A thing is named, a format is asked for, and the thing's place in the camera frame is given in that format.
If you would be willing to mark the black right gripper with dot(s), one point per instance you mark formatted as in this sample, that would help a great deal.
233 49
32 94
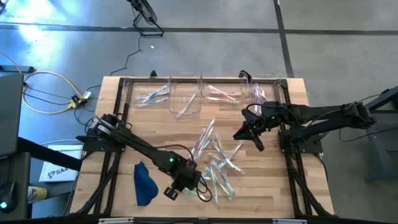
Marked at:
258 121

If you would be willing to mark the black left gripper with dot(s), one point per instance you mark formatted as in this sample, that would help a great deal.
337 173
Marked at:
186 177

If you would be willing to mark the green toothbrush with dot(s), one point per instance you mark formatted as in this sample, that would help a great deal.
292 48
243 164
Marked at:
199 196
186 105
224 190
237 169
219 141
214 186

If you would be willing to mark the orange toothbrush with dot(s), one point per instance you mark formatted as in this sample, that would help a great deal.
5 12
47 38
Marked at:
224 99
231 92
222 92

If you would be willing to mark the blue toothbrush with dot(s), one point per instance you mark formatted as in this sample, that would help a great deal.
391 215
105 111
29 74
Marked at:
152 102
206 172
226 182
155 91

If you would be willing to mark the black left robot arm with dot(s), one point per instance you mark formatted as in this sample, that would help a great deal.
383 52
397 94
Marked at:
140 146

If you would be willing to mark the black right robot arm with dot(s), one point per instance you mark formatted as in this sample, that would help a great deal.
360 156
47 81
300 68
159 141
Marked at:
326 113

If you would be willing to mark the dark blue cloth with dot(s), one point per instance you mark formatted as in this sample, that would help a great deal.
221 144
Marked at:
144 183

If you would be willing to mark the clear plastic bin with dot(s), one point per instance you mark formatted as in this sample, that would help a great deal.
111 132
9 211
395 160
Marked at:
224 81
130 82
273 87
177 84

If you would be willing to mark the black clamp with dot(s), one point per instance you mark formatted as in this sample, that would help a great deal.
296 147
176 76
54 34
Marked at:
244 74
153 74

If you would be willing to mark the white printed box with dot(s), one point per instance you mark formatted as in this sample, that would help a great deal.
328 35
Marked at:
62 168

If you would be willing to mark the black desk bar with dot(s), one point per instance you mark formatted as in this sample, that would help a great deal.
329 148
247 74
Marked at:
46 154

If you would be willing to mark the yellow white can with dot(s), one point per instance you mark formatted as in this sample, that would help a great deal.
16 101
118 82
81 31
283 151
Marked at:
37 194

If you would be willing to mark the black floor fan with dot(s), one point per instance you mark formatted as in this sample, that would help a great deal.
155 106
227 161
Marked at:
146 12

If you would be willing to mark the black computer mouse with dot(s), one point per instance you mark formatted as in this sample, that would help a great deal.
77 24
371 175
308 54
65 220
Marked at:
7 197

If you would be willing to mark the grey monitor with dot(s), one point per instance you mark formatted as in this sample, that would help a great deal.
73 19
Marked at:
11 115

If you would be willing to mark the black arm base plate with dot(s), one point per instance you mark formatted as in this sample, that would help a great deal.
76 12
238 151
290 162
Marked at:
311 147
90 146

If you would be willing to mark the silver bracket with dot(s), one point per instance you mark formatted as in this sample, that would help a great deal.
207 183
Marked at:
289 221
115 220

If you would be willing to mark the black table frame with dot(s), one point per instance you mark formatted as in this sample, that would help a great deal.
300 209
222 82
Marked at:
149 80

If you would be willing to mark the grey desk frame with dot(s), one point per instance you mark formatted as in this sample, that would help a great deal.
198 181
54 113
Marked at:
382 140

